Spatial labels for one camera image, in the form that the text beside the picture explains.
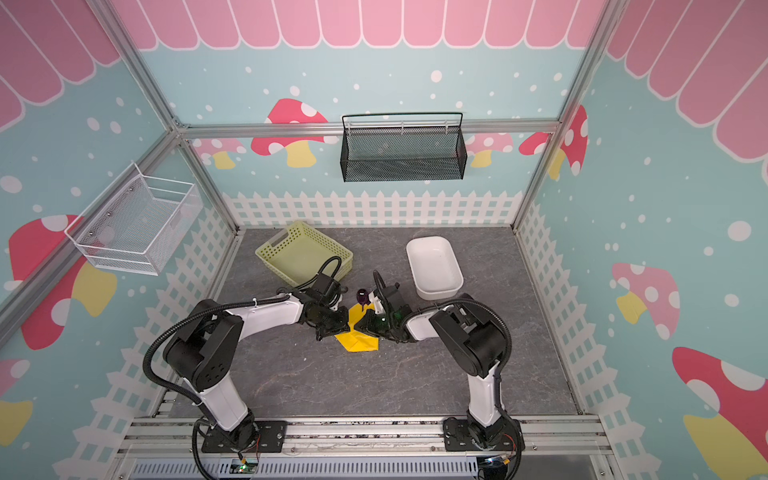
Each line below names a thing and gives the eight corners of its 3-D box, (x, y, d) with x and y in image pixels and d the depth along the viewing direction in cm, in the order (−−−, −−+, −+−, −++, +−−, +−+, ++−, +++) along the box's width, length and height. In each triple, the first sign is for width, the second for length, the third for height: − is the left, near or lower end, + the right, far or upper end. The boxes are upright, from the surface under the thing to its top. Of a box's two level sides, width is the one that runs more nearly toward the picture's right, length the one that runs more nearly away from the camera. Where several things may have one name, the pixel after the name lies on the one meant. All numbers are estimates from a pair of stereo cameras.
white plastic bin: (419, 305, 100) (420, 295, 96) (403, 250, 116) (404, 239, 111) (465, 297, 102) (468, 287, 98) (444, 244, 118) (446, 233, 113)
